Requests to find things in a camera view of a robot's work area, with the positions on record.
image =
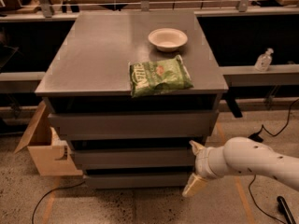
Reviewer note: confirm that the grey drawer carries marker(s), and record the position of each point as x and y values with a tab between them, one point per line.
133	126
131	181
133	158

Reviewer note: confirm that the white bowl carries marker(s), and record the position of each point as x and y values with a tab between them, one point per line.
167	39

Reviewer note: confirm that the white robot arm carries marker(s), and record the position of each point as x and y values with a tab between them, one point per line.
240	156

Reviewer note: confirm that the cardboard box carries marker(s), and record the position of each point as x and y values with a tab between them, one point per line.
49	153

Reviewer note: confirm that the black cylindrical floor object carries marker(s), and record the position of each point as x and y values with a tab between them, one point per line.
285	210

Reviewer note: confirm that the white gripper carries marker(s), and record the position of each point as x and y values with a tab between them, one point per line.
203	162

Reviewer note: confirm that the grey bottom drawer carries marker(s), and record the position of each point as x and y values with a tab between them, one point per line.
131	181

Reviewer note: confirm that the black power adapter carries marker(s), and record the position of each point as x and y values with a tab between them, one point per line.
256	137

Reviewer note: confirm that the green chip bag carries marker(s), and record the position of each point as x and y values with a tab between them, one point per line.
157	78

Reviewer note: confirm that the grey top drawer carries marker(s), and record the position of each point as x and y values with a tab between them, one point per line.
133	126

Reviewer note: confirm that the grey drawer cabinet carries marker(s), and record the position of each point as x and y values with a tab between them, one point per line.
90	75

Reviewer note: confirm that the clear sanitizer pump bottle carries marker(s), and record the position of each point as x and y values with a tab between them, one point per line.
264	60

